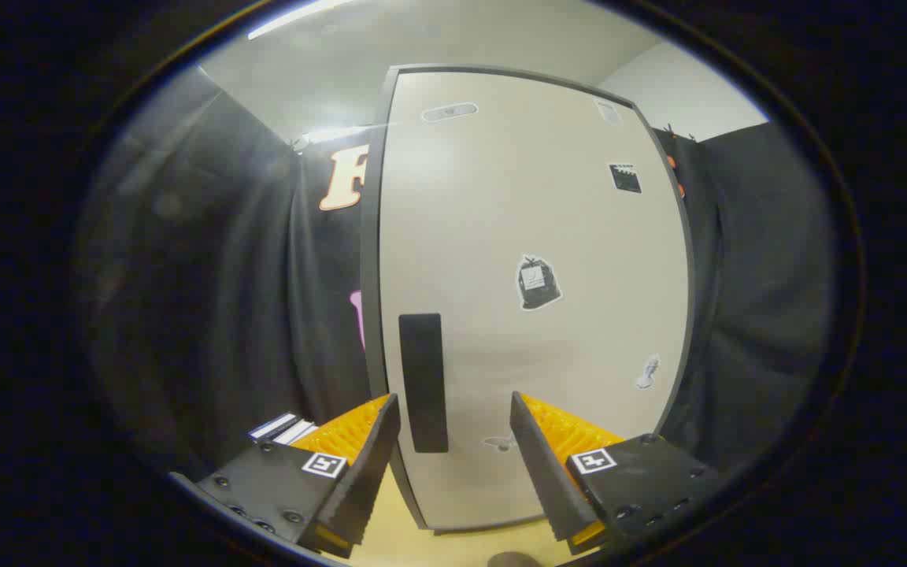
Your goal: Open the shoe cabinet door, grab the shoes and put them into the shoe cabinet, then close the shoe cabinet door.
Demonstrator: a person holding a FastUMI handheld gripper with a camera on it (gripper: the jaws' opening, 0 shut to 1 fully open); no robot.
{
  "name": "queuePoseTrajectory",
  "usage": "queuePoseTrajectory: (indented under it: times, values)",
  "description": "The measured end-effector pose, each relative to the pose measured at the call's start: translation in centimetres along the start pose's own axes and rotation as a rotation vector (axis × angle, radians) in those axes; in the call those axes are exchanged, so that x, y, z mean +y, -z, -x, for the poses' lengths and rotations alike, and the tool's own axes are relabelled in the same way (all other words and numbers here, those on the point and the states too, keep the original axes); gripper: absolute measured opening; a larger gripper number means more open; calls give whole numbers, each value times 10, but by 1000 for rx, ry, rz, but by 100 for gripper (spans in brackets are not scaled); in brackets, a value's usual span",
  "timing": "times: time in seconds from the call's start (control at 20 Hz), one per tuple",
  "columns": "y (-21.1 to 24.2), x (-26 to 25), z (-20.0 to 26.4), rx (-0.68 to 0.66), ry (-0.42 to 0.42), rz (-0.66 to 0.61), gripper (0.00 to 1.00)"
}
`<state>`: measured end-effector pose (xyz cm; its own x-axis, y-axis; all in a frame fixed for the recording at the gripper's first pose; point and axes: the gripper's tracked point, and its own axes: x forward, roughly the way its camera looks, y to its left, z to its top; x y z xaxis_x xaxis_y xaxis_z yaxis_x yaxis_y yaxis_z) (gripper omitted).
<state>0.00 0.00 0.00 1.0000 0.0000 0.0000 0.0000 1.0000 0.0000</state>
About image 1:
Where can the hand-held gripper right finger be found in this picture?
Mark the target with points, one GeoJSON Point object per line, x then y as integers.
{"type": "Point", "coordinates": [540, 472]}

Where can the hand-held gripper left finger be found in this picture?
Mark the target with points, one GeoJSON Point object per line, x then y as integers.
{"type": "Point", "coordinates": [371, 480]}

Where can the grey shoe cabinet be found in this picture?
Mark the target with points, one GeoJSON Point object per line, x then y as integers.
{"type": "Point", "coordinates": [371, 276]}

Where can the blue-spined book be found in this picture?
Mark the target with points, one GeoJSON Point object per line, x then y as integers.
{"type": "Point", "coordinates": [272, 426]}

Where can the white shoe cabinet door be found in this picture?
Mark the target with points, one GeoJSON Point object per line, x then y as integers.
{"type": "Point", "coordinates": [501, 220]}

